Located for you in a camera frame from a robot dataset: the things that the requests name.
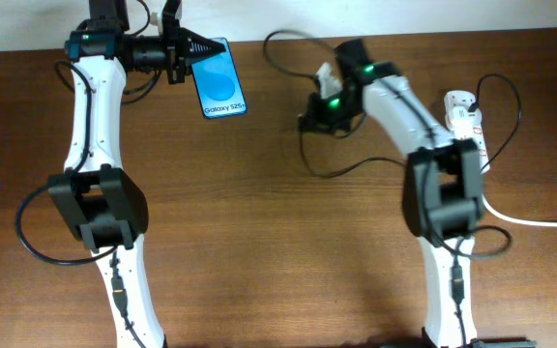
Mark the black USB charging cable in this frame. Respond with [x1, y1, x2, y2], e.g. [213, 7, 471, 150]
[298, 73, 523, 180]

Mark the blue Galaxy smartphone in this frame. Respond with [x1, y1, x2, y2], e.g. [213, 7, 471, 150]
[192, 37, 248, 120]

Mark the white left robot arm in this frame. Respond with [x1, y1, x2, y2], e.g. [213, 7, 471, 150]
[47, 1, 225, 348]

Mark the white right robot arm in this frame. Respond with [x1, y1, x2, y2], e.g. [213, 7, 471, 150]
[299, 39, 484, 347]

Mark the white USB charger adapter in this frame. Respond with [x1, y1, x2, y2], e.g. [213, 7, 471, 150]
[445, 106, 482, 131]

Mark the white power strip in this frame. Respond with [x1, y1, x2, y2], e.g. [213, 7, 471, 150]
[444, 90, 490, 173]

